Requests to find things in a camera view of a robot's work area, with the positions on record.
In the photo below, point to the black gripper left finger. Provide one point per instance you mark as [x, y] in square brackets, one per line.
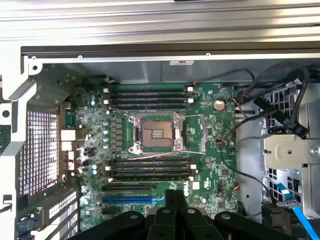
[165, 225]

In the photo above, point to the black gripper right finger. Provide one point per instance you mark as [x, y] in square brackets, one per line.
[192, 225]

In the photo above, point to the blue expansion slot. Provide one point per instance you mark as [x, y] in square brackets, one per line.
[125, 200]

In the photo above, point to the long black expansion slot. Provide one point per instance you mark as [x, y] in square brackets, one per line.
[125, 188]

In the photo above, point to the RAM slot with black latches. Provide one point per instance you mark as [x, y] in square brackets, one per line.
[150, 95]
[150, 160]
[150, 106]
[150, 172]

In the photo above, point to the short black expansion slot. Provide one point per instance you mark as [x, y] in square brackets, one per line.
[110, 211]

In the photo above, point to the RAM slot with white latches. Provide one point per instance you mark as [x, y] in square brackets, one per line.
[110, 179]
[106, 90]
[150, 101]
[150, 166]

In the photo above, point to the thin metal locking lever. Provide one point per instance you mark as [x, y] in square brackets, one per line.
[155, 155]
[120, 112]

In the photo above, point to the green motherboard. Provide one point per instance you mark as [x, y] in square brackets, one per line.
[212, 140]

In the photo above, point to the CPU socket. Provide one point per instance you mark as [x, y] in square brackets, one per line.
[155, 133]

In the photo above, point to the metal socket cover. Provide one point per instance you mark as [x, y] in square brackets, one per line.
[180, 130]

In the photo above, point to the perforated metal slot cover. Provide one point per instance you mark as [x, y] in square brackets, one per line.
[62, 205]

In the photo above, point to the grey disk bay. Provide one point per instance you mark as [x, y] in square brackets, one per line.
[287, 150]

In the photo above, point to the coin cell battery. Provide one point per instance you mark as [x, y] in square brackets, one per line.
[219, 104]

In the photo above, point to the silver network port block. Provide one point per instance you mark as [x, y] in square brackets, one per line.
[68, 135]

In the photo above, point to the grey open PC case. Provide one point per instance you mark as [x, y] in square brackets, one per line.
[150, 67]

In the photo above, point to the black plastic fan bracket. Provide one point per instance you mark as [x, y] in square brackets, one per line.
[275, 217]

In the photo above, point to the blue slot bracket latch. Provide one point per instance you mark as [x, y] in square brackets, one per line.
[26, 225]

